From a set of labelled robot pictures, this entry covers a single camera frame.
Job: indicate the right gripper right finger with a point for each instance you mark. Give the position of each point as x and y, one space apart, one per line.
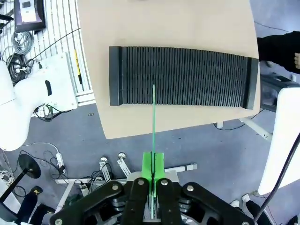
159 164

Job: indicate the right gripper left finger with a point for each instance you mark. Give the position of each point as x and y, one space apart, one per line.
147 164

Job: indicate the green perforated circuit board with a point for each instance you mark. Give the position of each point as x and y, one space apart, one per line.
154 117

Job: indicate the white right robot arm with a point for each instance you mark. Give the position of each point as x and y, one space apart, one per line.
47 89

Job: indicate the person's left hand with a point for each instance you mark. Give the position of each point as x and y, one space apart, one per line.
297 61

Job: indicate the silver levelling foot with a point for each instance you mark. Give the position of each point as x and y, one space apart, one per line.
103 160
122 156

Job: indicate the black slotted board rack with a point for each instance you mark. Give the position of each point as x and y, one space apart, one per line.
187 75

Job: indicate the white table foot bar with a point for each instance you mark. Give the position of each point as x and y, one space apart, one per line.
255 127

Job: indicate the black foot pedal yellow mark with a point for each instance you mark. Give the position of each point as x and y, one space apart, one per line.
44 211
32 199

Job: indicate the black round-base stand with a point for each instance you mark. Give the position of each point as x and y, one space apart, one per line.
30 166

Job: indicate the large white work table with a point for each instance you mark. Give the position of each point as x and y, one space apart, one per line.
281 140

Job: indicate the person in grey sweater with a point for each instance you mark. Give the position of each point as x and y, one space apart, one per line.
276 47

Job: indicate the white slatted base platform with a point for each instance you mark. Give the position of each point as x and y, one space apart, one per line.
65 14

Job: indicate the black touchscreen control box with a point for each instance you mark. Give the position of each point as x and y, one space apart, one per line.
30 16

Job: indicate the aluminium extrusion frame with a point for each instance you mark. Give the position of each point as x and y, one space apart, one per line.
185 167

